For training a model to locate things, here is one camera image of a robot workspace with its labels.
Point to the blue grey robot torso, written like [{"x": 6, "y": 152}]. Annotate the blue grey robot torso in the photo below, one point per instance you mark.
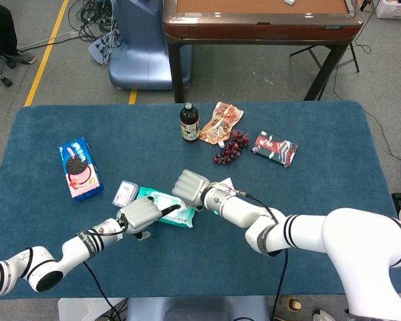
[{"x": 200, "y": 309}]

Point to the white shoe toe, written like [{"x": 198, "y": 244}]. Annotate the white shoe toe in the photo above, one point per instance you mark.
[{"x": 322, "y": 317}]

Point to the person leg black trousers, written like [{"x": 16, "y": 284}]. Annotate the person leg black trousers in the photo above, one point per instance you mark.
[{"x": 0, "y": 23}]

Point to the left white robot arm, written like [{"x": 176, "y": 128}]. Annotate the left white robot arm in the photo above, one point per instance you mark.
[{"x": 77, "y": 245}]

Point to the white printed tube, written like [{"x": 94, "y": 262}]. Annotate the white printed tube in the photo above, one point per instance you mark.
[{"x": 228, "y": 183}]

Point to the dark glass bottle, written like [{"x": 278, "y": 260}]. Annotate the dark glass bottle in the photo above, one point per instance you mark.
[{"x": 189, "y": 125}]

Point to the small white block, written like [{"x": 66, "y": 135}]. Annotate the small white block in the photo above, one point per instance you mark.
[{"x": 290, "y": 2}]

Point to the green wet wipes pack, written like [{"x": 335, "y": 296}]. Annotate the green wet wipes pack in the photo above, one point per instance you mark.
[{"x": 168, "y": 200}]

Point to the brown mahjong table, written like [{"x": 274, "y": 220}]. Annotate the brown mahjong table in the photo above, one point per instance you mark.
[{"x": 254, "y": 31}]

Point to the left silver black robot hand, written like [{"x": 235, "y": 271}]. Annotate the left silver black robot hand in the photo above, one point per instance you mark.
[{"x": 140, "y": 214}]

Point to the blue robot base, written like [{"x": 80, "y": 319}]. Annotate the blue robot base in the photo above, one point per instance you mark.
[{"x": 140, "y": 50}]

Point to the orange spout pouch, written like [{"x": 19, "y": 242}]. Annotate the orange spout pouch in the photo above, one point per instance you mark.
[{"x": 220, "y": 123}]

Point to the black red printed box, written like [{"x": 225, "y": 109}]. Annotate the black red printed box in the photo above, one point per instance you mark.
[{"x": 274, "y": 149}]

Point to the red grape bunch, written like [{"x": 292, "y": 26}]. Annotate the red grape bunch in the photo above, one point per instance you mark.
[{"x": 232, "y": 148}]

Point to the blue table mat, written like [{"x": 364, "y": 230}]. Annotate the blue table mat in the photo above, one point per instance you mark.
[{"x": 220, "y": 267}]

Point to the white storage box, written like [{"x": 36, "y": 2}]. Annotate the white storage box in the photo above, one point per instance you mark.
[{"x": 394, "y": 8}]

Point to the small clear plastic box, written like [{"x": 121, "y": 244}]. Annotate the small clear plastic box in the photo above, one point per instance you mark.
[{"x": 123, "y": 194}]

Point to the blue cookie box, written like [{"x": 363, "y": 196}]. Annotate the blue cookie box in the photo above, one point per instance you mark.
[{"x": 78, "y": 170}]

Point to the chrome swivel chair base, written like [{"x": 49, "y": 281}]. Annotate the chrome swivel chair base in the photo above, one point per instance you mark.
[{"x": 7, "y": 81}]

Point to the black tripod stand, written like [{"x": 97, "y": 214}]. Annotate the black tripod stand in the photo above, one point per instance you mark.
[{"x": 354, "y": 58}]

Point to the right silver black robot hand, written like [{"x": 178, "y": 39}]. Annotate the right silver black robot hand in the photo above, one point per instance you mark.
[{"x": 190, "y": 187}]

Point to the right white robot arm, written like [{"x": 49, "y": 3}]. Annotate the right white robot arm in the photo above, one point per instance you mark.
[{"x": 321, "y": 234}]

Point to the white cardboard box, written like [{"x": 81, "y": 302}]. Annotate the white cardboard box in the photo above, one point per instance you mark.
[{"x": 83, "y": 309}]

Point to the small brown capped bottle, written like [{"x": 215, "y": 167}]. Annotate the small brown capped bottle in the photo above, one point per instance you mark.
[{"x": 294, "y": 304}]

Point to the grey sneaker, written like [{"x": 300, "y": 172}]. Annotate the grey sneaker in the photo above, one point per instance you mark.
[{"x": 25, "y": 58}]

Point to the blue floor power strip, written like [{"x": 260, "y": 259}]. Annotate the blue floor power strip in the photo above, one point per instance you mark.
[{"x": 98, "y": 50}]

